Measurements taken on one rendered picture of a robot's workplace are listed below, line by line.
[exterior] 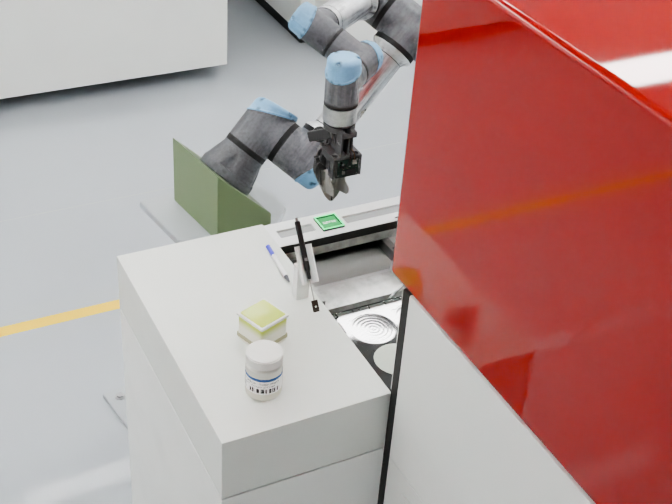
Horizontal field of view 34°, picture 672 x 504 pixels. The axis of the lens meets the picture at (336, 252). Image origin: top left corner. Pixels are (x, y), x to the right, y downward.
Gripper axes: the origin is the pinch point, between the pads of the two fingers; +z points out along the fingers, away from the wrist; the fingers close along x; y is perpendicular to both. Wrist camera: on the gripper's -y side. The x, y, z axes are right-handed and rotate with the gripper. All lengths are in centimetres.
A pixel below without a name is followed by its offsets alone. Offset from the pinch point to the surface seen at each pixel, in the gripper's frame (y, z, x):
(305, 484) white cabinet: 58, 26, -32
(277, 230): -1.5, 8.2, -12.2
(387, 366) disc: 44.4, 14.3, -7.6
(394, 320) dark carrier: 31.7, 14.2, 1.2
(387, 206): -1.4, 8.1, 16.9
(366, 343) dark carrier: 36.3, 14.3, -8.2
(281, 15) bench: -301, 95, 127
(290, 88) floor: -238, 103, 103
